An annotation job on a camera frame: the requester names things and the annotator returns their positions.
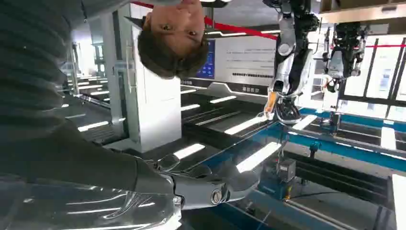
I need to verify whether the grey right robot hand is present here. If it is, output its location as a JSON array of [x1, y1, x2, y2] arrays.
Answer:
[[0, 120, 264, 230]]

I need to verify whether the red barrier tape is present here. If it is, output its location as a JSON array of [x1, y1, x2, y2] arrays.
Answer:
[[131, 0, 279, 41]]

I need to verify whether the blue overhead rail beam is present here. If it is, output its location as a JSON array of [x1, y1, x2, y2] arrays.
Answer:
[[203, 107, 406, 173]]

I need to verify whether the person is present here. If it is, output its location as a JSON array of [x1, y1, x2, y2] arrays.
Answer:
[[125, 0, 211, 81]]

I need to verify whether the small grey control box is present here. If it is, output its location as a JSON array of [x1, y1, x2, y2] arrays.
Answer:
[[278, 159, 297, 184]]

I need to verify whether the black grey humanoid robot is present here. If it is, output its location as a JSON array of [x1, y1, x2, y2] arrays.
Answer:
[[322, 21, 370, 93]]

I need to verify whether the white information wall board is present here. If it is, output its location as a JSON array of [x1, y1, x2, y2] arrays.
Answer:
[[180, 34, 281, 96]]

